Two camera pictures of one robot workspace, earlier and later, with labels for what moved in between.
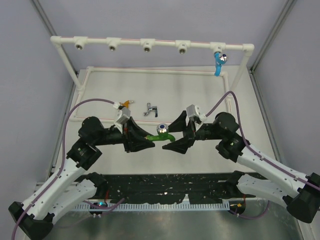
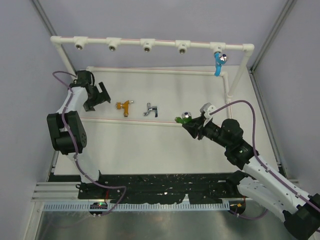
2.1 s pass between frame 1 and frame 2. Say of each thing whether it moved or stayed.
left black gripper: moved
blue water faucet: stayed
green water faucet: moved
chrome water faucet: stayed
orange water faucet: stayed
